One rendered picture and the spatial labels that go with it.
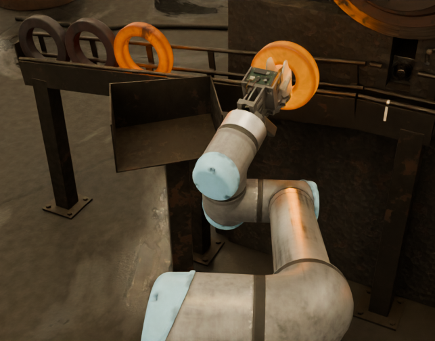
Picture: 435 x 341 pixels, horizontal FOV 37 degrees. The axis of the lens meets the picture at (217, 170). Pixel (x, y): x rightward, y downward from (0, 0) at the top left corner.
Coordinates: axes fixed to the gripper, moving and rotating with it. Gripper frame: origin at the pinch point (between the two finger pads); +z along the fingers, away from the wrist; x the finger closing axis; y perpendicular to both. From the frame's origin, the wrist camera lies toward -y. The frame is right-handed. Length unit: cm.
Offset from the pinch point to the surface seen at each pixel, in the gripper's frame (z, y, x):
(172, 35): 139, -126, 132
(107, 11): 153, -129, 185
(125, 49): 16, -20, 58
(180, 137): -8.4, -22.4, 26.8
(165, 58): 15, -20, 44
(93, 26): 17, -14, 68
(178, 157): -16.6, -20.3, 22.8
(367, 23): 19.3, 0.3, -12.8
